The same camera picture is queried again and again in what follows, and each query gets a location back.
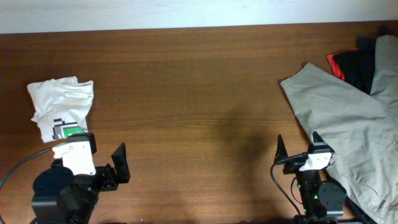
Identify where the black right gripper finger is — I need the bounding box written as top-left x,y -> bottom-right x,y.
312,131 -> 335,154
274,134 -> 288,164

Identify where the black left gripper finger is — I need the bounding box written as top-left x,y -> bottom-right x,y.
67,132 -> 97,154
111,142 -> 131,184

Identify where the white t-shirt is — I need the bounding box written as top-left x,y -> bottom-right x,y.
27,77 -> 94,143

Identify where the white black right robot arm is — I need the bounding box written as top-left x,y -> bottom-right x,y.
270,131 -> 346,224

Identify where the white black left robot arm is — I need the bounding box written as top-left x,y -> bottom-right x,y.
32,133 -> 131,224

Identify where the beige khaki garment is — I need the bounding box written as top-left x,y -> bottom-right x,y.
281,35 -> 397,223

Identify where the black and red garment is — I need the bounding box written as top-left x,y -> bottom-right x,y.
326,37 -> 376,95

